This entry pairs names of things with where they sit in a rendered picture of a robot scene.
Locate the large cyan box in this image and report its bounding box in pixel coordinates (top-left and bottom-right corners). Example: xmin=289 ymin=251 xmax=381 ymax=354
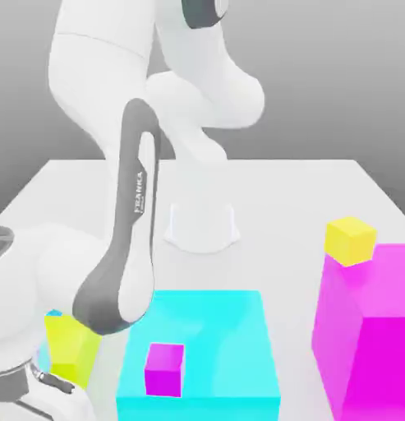
xmin=115 ymin=289 xmax=282 ymax=421

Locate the large lime box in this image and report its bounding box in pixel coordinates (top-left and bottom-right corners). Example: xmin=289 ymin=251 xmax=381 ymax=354
xmin=44 ymin=312 xmax=104 ymax=391

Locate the large magenta box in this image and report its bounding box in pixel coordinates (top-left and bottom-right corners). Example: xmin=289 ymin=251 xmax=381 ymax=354
xmin=311 ymin=243 xmax=405 ymax=421

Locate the small magenta cube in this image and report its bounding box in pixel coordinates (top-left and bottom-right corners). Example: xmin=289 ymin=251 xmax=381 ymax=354
xmin=144 ymin=342 xmax=186 ymax=399

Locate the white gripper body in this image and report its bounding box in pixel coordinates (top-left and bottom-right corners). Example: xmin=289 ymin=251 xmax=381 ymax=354
xmin=4 ymin=387 xmax=98 ymax=421

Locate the small yellow cube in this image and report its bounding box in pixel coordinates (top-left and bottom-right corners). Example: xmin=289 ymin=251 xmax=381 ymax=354
xmin=324 ymin=215 xmax=378 ymax=268

